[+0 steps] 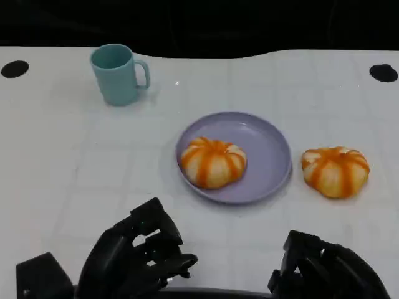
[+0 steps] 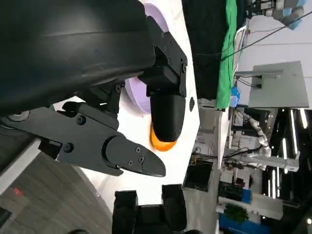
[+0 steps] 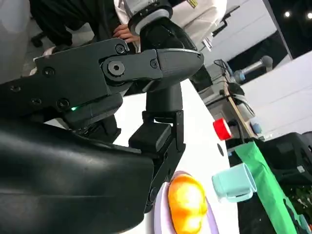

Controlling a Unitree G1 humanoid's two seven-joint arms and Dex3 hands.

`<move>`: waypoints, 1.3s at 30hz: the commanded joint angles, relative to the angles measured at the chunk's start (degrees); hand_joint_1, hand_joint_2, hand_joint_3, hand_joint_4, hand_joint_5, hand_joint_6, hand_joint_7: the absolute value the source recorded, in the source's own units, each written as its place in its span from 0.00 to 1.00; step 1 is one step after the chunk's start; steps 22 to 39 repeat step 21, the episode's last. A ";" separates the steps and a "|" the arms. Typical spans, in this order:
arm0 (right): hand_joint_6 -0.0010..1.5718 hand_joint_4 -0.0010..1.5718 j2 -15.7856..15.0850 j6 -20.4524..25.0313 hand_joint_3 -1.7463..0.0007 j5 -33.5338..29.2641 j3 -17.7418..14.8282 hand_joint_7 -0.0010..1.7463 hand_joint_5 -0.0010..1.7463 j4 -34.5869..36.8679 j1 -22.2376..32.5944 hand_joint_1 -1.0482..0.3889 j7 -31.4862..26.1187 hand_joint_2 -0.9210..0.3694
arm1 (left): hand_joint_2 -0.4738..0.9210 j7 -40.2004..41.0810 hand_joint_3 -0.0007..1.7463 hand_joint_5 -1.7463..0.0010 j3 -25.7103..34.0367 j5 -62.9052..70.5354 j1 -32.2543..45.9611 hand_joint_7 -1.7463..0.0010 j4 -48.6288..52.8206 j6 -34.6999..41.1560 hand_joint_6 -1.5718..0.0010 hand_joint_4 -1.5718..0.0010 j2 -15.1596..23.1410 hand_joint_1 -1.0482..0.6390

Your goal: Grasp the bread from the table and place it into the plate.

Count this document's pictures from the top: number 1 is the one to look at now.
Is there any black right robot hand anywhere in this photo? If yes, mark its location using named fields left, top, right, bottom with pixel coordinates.
left=267, top=230, right=392, bottom=299

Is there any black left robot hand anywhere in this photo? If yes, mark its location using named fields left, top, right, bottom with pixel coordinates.
left=74, top=197, right=199, bottom=299

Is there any orange and white bread roll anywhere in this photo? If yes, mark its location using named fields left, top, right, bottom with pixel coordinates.
left=180, top=136, right=248, bottom=190
left=300, top=146, right=371, bottom=200

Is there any lilac plate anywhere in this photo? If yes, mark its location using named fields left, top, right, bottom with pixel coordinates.
left=175, top=111, right=293, bottom=205

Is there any pale green mug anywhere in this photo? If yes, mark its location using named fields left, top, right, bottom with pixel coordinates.
left=90, top=43, right=151, bottom=107

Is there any black round table grommet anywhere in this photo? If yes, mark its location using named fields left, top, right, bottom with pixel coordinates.
left=1, top=60, right=30, bottom=78
left=369, top=64, right=399, bottom=83

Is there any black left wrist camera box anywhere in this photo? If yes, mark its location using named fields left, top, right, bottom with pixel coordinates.
left=15, top=251, right=75, bottom=299

